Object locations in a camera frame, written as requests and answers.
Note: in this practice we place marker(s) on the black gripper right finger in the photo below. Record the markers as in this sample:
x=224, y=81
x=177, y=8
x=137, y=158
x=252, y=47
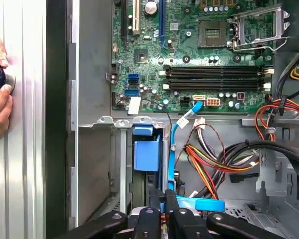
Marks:
x=184, y=224

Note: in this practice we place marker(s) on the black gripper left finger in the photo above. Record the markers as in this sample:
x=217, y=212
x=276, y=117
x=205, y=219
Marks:
x=149, y=224

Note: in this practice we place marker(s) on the hard disk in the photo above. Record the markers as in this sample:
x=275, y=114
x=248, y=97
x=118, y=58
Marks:
x=145, y=156

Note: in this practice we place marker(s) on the round black blue-ringed tool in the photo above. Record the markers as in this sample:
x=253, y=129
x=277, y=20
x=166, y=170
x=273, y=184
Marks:
x=2, y=77

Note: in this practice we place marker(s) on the grey perforated disk bay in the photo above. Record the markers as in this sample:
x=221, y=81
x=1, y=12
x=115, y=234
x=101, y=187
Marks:
x=102, y=159

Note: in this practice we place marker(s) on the bare human hand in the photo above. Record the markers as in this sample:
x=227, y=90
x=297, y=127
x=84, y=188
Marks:
x=0, y=114

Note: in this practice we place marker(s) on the grey optical drive cage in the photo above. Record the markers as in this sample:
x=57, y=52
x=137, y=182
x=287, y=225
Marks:
x=276, y=179

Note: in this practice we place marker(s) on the black open PC case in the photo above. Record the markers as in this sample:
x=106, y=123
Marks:
x=57, y=124

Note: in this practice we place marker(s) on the black RAM slot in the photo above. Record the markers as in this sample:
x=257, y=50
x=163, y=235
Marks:
x=214, y=74
x=214, y=87
x=214, y=81
x=214, y=68

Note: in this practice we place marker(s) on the green motherboard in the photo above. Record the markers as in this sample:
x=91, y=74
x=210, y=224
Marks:
x=179, y=39

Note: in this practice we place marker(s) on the CPU socket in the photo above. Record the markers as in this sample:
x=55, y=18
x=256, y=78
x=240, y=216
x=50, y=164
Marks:
x=213, y=33

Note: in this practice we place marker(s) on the blue expansion slot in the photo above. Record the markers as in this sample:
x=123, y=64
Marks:
x=162, y=22

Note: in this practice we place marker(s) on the black expansion slot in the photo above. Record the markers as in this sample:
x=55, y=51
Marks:
x=124, y=22

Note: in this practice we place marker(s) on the white expansion slot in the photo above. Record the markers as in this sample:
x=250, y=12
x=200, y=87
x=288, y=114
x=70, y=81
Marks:
x=136, y=17

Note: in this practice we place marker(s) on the silver coin battery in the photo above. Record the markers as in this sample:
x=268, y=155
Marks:
x=150, y=7

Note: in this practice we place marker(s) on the metal socket cover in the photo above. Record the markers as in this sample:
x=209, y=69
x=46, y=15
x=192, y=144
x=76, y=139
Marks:
x=281, y=22

